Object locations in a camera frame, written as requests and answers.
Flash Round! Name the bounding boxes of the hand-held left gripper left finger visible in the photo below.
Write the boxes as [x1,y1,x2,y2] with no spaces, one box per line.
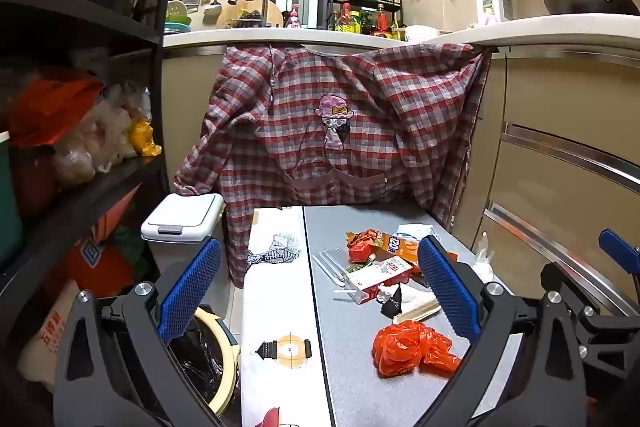
[52,237,241,427]

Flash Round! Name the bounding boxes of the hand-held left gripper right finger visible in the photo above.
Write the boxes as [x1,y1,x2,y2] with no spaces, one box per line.
[417,234,588,427]

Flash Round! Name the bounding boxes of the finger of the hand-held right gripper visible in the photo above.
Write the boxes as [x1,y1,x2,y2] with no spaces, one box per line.
[598,229,640,278]
[541,261,601,315]

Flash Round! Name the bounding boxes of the orange snack packet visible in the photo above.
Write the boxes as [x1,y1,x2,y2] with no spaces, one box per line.
[346,228,458,268]

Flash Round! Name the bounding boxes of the red cardboard box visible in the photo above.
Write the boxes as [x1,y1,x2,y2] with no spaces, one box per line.
[345,256,416,305]

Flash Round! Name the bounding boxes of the round cream trash can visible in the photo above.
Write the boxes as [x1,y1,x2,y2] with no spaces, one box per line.
[170,304,243,418]

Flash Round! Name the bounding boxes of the red snack wrapper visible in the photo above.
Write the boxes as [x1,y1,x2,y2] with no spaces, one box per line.
[348,241,382,264]

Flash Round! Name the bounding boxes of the clear plastic wrapper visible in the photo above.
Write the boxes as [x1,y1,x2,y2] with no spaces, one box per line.
[314,248,351,284]

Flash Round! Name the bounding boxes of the white tissue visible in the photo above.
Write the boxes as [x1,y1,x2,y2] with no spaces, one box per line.
[400,282,432,309]

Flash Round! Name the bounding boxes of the paper chopstick sleeve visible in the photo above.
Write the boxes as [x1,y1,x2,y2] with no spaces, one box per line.
[392,302,442,325]

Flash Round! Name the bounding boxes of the white plastic bag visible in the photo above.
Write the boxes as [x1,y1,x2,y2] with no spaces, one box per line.
[469,232,497,284]

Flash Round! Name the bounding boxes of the black triangular paper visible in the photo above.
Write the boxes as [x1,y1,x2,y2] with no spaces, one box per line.
[378,283,404,319]

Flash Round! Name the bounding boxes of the clear plastic bag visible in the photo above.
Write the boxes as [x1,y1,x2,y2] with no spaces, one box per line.
[397,223,442,244]

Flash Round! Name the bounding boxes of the black bin liner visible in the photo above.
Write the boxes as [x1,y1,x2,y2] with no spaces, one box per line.
[172,317,237,408]

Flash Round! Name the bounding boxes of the white lidded bin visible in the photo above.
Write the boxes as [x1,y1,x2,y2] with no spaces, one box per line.
[140,193,226,303]

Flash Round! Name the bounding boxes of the crumpled orange plastic bag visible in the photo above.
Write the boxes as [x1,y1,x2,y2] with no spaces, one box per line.
[372,321,462,378]

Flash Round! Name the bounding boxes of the orange printed bag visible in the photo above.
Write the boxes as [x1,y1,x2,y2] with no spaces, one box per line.
[45,197,151,300]

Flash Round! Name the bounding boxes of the beige cabinet drawers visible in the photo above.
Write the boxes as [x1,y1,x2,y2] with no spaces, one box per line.
[480,52,640,318]

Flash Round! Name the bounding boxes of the white rice sack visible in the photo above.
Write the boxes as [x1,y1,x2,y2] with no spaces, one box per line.
[17,292,85,394]

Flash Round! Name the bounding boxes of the yellow plastic bag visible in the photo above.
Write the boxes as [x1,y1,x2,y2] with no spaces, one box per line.
[128,119,163,156]

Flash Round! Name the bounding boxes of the translucent white plastic bags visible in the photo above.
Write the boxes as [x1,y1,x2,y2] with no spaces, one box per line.
[52,82,153,188]

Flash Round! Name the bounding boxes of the green storage bin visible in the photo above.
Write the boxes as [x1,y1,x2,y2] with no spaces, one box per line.
[0,132,26,264]

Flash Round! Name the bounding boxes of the red plaid shirt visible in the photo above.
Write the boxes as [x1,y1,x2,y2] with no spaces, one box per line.
[174,43,493,288]

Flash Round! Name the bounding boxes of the red plastic bag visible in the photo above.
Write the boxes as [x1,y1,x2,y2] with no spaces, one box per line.
[7,69,105,148]

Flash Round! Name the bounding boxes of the white bowl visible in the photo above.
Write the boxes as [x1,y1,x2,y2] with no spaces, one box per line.
[404,24,444,43]

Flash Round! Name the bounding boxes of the stack of green bowls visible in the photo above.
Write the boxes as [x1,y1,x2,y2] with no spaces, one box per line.
[164,0,194,36]

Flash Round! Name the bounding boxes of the row of condiment bottles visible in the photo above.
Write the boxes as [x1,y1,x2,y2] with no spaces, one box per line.
[334,2,404,40]

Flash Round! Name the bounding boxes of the wooden cutting board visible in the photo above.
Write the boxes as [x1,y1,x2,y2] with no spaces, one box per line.
[216,0,284,28]

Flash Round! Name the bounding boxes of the black spice rack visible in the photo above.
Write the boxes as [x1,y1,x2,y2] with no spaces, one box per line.
[327,0,406,40]

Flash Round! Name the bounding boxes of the black shelf rack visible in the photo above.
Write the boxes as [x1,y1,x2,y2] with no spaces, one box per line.
[0,0,192,358]

